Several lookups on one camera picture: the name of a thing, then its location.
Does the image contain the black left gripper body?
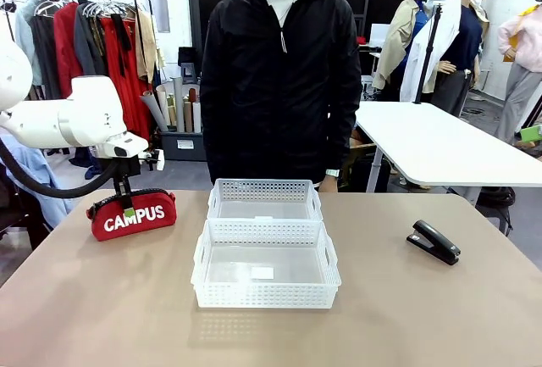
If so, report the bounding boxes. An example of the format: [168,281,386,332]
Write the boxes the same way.
[114,155,141,179]

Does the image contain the red CAMPUS pencil case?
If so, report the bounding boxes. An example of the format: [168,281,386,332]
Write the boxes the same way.
[86,188,178,242]

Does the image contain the person's left forearm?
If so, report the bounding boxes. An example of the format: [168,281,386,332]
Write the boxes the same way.
[326,86,363,173]

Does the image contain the person's right forearm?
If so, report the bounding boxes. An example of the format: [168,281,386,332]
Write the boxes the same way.
[199,86,228,186]

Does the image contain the person's left hand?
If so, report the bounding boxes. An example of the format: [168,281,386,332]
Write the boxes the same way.
[318,175,340,194]

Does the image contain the grey storage bin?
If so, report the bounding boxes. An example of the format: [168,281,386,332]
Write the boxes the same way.
[159,128,208,162]

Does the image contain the grey paper roll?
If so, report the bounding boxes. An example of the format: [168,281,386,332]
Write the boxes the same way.
[140,89,169,132]

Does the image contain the long red dress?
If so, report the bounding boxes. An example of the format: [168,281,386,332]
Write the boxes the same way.
[99,15,152,142]

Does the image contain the tall grey cardboard tube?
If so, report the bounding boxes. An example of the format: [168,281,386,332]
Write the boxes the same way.
[170,75,186,133]

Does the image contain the light blue cloth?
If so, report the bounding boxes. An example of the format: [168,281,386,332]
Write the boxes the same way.
[0,127,73,229]

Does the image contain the beige hanging garment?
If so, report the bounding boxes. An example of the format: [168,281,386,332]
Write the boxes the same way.
[134,9,161,85]

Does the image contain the dark grey hanging jacket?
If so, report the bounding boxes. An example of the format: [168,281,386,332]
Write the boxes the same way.
[74,1,108,79]

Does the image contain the red hanging garment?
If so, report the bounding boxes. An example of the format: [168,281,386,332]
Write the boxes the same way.
[53,1,85,100]

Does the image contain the white perforated plastic basket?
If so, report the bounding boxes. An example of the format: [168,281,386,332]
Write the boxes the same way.
[207,178,324,223]
[191,218,343,310]

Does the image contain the pale grey hanging garment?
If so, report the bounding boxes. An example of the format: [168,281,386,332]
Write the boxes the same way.
[14,0,44,87]

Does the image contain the person in black jacket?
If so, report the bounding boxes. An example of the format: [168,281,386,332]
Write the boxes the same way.
[199,0,363,193]

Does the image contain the cardboard box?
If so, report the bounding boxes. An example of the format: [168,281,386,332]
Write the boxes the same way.
[347,128,379,181]

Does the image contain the mannequin in beige coat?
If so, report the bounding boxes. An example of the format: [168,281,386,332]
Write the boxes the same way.
[372,0,446,103]

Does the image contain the black stapler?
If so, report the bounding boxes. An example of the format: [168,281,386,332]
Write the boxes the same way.
[406,220,462,266]

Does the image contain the white lab coat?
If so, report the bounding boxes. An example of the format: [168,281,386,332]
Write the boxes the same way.
[399,0,463,103]

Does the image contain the white side table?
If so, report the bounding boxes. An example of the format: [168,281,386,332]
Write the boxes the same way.
[354,100,542,193]

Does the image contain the black tripod pole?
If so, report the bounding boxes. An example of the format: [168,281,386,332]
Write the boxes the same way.
[412,3,445,106]

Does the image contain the mannequin in navy top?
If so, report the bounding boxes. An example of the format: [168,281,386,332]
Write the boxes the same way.
[434,0,484,117]

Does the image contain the black bag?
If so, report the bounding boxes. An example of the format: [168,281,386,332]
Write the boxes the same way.
[474,186,517,232]

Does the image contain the background person in pink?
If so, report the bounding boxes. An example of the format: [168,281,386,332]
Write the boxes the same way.
[494,1,542,146]

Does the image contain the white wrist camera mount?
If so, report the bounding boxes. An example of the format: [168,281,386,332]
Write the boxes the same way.
[96,132,150,159]

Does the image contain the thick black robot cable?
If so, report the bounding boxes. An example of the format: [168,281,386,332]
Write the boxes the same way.
[0,137,120,199]

